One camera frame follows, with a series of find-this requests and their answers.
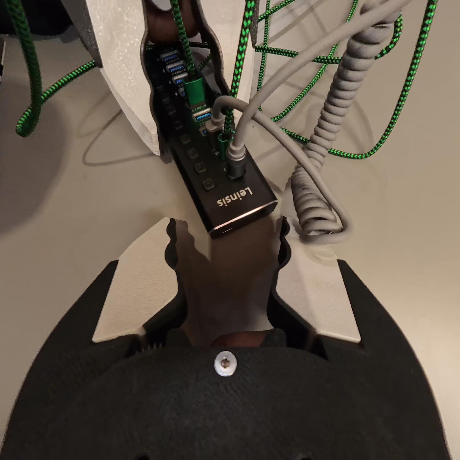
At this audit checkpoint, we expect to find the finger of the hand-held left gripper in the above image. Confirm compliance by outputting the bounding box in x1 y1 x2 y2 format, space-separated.
60 0 171 164
196 0 268 102

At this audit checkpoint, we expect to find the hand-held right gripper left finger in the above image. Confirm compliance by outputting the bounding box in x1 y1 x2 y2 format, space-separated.
92 217 188 343

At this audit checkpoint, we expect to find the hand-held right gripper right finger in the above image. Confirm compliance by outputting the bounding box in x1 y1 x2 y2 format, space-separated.
267 215 362 343

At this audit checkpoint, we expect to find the green braided cable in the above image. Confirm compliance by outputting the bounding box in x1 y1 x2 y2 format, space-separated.
0 0 441 160
169 0 210 108

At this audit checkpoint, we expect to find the black USB hub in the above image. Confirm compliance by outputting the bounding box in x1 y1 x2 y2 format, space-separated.
144 41 279 240

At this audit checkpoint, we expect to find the grey straight cable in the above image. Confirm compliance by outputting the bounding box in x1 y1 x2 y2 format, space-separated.
226 0 439 182

